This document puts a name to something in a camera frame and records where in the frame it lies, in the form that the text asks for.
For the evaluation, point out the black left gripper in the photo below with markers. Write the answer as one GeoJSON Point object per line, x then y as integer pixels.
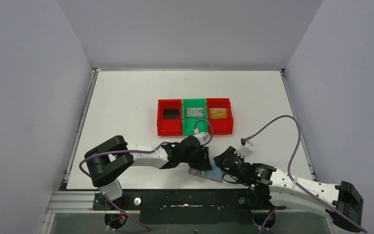
{"type": "Point", "coordinates": [203, 160]}

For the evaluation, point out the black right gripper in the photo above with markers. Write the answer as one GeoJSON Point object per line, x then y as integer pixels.
{"type": "Point", "coordinates": [244, 171]}

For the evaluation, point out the tan leather card holder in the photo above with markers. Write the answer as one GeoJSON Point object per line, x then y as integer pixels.
{"type": "Point", "coordinates": [215, 174]}

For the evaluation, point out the green plastic bin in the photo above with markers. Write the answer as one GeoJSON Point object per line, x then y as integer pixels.
{"type": "Point", "coordinates": [190, 123]}

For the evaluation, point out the red plastic bin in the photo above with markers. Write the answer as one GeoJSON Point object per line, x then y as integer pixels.
{"type": "Point", "coordinates": [220, 126]}
{"type": "Point", "coordinates": [169, 127]}

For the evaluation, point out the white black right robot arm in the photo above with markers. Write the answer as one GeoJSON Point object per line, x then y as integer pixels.
{"type": "Point", "coordinates": [271, 187]}

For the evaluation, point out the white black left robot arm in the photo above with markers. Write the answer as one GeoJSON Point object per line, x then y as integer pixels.
{"type": "Point", "coordinates": [107, 161]}

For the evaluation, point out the silver card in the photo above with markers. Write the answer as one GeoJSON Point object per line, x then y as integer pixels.
{"type": "Point", "coordinates": [194, 112]}

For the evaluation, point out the black card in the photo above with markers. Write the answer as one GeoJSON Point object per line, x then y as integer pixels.
{"type": "Point", "coordinates": [171, 114]}

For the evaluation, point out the gold card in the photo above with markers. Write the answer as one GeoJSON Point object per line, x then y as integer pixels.
{"type": "Point", "coordinates": [218, 113]}

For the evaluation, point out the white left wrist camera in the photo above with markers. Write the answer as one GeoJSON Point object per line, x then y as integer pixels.
{"type": "Point", "coordinates": [203, 137]}

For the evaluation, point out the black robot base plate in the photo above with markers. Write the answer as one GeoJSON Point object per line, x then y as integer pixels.
{"type": "Point", "coordinates": [189, 206]}

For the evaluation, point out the aluminium table edge rail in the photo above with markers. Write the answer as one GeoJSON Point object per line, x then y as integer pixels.
{"type": "Point", "coordinates": [81, 123]}

